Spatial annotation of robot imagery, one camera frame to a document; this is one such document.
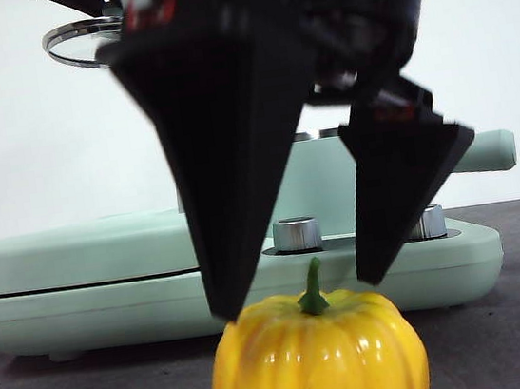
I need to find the mint green pot with handle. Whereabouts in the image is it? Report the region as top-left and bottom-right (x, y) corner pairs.
(275, 102), (520, 245)

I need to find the black control panel strip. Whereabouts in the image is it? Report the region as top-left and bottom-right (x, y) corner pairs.
(260, 223), (450, 263)

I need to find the mint green griddle cover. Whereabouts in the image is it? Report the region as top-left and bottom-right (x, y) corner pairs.
(0, 204), (204, 299)

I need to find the yellow toy pumpkin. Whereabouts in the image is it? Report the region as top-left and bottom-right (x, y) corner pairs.
(194, 243), (432, 389)

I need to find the silver control knob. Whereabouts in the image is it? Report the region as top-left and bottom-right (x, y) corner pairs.
(265, 214), (325, 258)
(404, 202), (449, 241)

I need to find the glass pot lid green knob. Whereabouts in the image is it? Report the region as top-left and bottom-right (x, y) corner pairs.
(38, 1), (131, 76)

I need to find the mint green breakfast machine base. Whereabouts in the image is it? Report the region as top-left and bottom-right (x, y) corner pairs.
(0, 206), (511, 372)

